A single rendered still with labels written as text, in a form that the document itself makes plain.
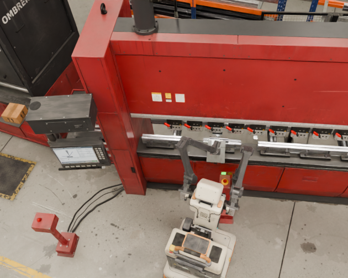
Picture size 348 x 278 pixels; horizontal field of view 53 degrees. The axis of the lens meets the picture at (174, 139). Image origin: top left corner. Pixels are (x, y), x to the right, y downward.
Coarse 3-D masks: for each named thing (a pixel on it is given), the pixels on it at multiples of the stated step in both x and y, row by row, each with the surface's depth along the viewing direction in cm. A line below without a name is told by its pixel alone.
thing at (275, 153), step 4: (260, 152) 359; (268, 152) 358; (272, 152) 358; (276, 152) 357; (280, 152) 357; (288, 152) 356; (276, 156) 357; (280, 156) 357; (284, 156) 356; (288, 156) 355
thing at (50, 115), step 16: (48, 96) 280; (64, 96) 279; (80, 96) 278; (32, 112) 271; (48, 112) 270; (64, 112) 269; (80, 112) 268; (96, 112) 289; (32, 128) 276; (48, 128) 275; (64, 128) 276; (80, 128) 276
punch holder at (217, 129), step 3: (210, 123) 332; (213, 123) 332; (216, 123) 331; (219, 123) 331; (222, 123) 330; (210, 126) 337; (213, 126) 336; (216, 126) 335; (219, 126) 335; (222, 126) 334; (207, 129) 341; (213, 129) 341; (216, 129) 339; (219, 129) 338; (222, 129) 337; (216, 132) 343; (219, 132) 342
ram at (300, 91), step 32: (128, 64) 281; (160, 64) 277; (192, 64) 273; (224, 64) 269; (256, 64) 265; (288, 64) 261; (320, 64) 257; (128, 96) 315; (192, 96) 304; (224, 96) 299; (256, 96) 294; (288, 96) 289; (320, 96) 285; (320, 128) 318
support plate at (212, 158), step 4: (208, 140) 360; (208, 144) 357; (220, 144) 356; (224, 144) 356; (220, 148) 353; (224, 148) 353; (208, 152) 351; (220, 152) 350; (224, 152) 350; (208, 156) 349; (212, 156) 348; (216, 156) 348; (220, 156) 348; (224, 156) 347; (208, 160) 346; (212, 160) 346; (216, 160) 346; (220, 160) 345; (224, 160) 345
